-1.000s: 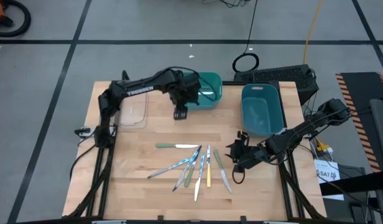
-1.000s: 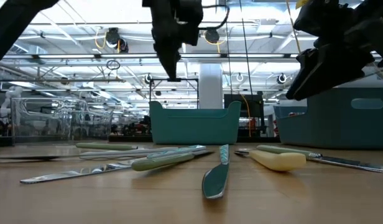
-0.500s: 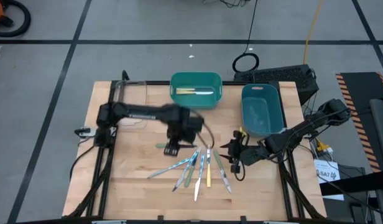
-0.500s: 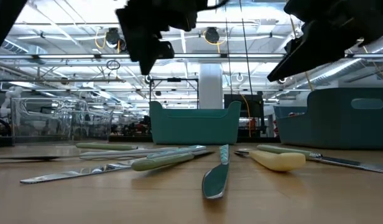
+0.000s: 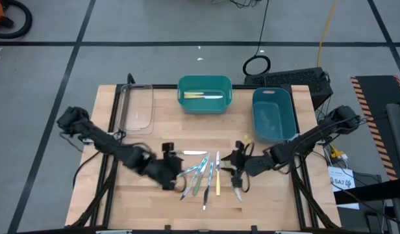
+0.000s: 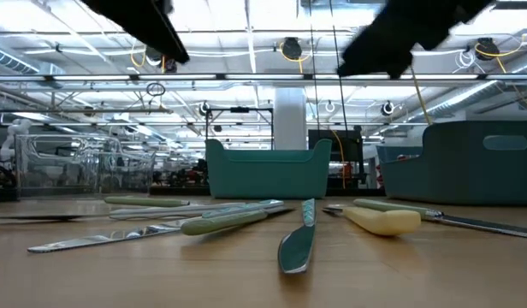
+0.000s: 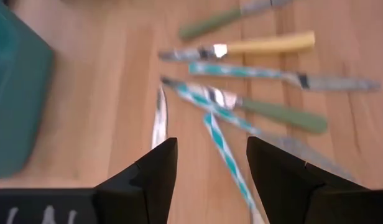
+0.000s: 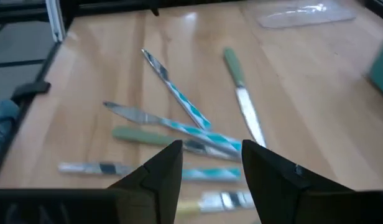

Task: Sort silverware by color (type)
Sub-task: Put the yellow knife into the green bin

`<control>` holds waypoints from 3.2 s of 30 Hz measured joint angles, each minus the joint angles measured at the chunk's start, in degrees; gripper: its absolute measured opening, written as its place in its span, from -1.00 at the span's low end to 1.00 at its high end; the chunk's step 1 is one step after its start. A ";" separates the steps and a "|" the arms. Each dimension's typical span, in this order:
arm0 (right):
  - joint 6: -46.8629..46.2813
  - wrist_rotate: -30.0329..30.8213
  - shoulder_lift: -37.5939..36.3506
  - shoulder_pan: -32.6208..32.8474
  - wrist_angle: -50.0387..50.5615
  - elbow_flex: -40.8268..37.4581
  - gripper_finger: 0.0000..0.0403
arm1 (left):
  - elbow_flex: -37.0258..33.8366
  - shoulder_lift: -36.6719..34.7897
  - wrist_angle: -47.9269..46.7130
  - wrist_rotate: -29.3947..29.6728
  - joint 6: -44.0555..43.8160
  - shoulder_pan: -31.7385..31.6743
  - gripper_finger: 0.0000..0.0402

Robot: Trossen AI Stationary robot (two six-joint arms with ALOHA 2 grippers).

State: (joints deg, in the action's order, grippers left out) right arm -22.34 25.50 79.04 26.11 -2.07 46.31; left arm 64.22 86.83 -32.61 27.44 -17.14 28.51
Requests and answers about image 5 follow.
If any white paper label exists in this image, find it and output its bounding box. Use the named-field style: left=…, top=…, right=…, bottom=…
left=327, top=166, right=360, bottom=211

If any blue-green plastic bin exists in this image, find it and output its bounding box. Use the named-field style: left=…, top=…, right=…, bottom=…
left=251, top=86, right=297, bottom=144

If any black stand beam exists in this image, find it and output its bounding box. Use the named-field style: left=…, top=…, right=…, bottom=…
left=332, top=187, right=400, bottom=206

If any clear plastic container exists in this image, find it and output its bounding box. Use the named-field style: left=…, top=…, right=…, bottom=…
left=117, top=83, right=155, bottom=136

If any black vacuum hose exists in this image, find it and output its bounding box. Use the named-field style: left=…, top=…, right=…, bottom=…
left=0, top=0, right=34, bottom=40

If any teal plastic bin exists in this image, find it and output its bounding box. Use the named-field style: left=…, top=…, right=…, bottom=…
left=177, top=75, right=233, bottom=115

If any yellow plug connector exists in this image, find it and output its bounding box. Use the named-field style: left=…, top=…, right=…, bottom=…
left=329, top=146, right=349, bottom=163

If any black cable bundle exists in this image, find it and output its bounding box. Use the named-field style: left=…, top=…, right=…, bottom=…
left=212, top=0, right=262, bottom=9

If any yellow hanging cable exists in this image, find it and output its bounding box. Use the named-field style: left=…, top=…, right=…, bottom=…
left=316, top=0, right=338, bottom=68

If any black hanging cable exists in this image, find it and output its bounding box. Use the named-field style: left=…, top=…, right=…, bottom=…
left=242, top=0, right=272, bottom=77

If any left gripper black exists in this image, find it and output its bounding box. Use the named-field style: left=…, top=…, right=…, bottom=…
left=143, top=152, right=184, bottom=191

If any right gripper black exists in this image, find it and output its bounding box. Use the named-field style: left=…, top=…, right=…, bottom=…
left=221, top=149, right=253, bottom=192

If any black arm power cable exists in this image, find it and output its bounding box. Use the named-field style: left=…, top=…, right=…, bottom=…
left=58, top=133, right=105, bottom=189

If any black hazard striped mat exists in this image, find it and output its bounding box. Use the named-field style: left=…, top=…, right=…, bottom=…
left=350, top=75, right=400, bottom=181

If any black aluminium table frame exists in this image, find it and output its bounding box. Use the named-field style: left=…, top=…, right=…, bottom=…
left=69, top=73, right=340, bottom=233

